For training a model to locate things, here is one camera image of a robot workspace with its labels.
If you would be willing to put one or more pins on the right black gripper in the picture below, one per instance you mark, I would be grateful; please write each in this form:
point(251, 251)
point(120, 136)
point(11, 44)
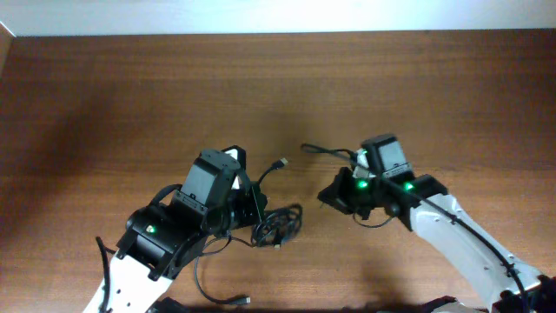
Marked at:
point(334, 194)

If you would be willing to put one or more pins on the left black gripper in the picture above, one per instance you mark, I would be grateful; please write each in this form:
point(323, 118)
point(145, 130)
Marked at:
point(254, 199)

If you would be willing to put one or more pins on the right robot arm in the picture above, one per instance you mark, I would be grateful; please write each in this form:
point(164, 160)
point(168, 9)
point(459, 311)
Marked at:
point(380, 176)

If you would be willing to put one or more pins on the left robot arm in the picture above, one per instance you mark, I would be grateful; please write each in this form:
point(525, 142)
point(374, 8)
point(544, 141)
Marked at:
point(171, 230)

